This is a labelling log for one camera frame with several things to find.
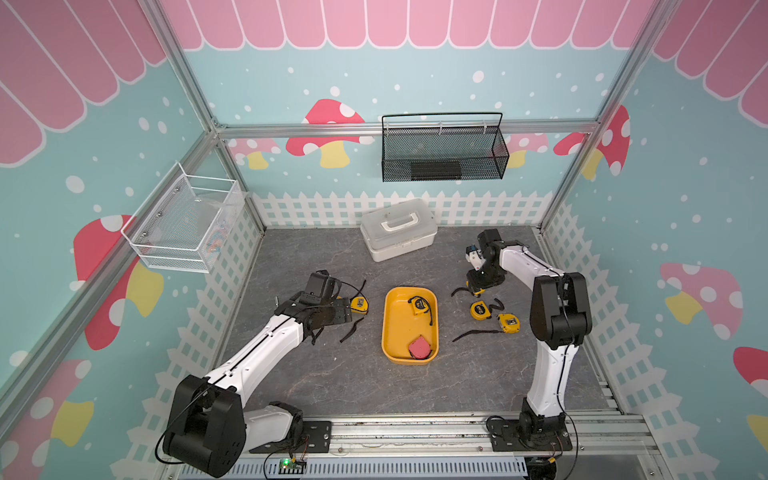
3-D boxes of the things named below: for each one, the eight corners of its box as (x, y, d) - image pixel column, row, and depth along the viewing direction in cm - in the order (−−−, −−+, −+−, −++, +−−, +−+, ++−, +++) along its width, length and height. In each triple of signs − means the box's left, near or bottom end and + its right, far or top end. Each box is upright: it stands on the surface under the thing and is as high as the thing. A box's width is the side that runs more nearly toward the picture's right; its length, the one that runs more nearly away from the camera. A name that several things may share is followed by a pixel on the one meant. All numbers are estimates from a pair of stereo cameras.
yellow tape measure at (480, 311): (474, 322, 97) (476, 318, 94) (467, 307, 100) (469, 302, 98) (504, 314, 98) (506, 310, 96) (496, 300, 102) (498, 295, 100)
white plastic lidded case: (373, 267, 111) (371, 244, 101) (359, 229, 123) (356, 205, 113) (437, 250, 116) (441, 227, 106) (417, 215, 128) (419, 191, 118)
